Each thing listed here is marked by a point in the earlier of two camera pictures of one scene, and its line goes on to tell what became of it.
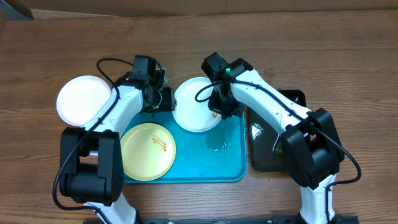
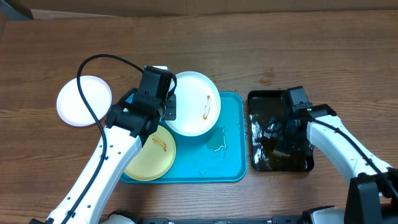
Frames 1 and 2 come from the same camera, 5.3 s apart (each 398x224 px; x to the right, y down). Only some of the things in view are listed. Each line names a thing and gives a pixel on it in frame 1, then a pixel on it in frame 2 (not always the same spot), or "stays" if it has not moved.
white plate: x=80 y=99 stays
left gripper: x=170 y=103 -> x=170 y=114
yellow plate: x=148 y=152 stays
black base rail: x=337 y=219 stays
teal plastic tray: x=220 y=155 stays
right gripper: x=218 y=107 -> x=278 y=132
